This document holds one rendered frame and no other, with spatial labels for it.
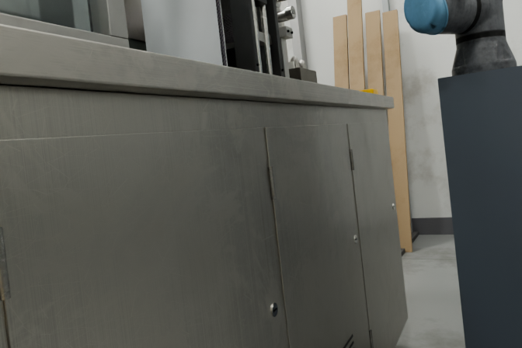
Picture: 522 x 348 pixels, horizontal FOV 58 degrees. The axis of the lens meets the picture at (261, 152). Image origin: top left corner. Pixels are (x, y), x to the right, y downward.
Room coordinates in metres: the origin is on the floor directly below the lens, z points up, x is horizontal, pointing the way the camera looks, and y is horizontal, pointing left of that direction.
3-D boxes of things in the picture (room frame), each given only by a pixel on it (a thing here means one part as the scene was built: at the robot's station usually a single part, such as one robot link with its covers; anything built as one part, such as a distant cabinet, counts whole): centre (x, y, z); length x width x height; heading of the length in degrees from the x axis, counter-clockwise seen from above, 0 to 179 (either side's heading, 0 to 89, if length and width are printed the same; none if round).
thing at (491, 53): (1.21, -0.59, 0.95); 0.15 x 0.15 x 0.10
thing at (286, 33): (1.49, -0.10, 1.05); 0.06 x 0.05 x 0.31; 63
